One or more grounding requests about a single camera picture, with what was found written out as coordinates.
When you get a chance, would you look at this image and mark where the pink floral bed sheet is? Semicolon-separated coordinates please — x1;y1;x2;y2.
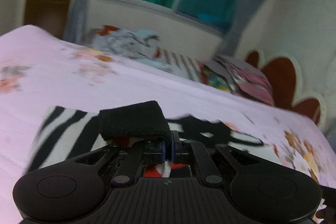
1;26;335;223

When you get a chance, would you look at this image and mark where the light blue crumpled clothes pile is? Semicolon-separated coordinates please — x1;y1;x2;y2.
91;27;170;72

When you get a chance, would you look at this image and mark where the grey striped white pillow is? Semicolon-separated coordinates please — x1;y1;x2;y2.
155;48;203;83

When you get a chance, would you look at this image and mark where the pink grey folded bedding stack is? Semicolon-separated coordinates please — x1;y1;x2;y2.
201;55;274;106

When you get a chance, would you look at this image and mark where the red white scalloped headboard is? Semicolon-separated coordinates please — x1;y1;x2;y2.
245;50;327;128

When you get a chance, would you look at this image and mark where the striped black white red sweater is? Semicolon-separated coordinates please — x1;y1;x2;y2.
26;101;265;172

